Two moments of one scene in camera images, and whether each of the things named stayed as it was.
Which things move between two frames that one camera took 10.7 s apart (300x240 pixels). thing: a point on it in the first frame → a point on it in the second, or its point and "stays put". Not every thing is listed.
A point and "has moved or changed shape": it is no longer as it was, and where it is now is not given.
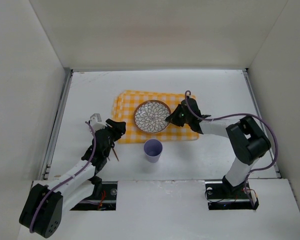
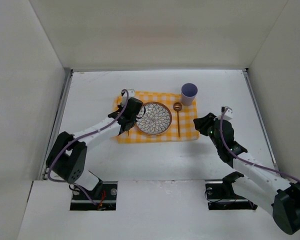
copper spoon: x=115 y=154 has moved or changed shape
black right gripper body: x=181 y=116 → x=202 y=122
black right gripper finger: x=177 y=117 → x=203 y=124
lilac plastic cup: x=153 y=148 → x=189 y=91
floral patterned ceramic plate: x=150 y=116 stays put
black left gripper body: x=110 y=133 → x=127 y=122
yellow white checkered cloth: x=123 y=110 stays put
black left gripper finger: x=119 y=128 → x=144 y=112
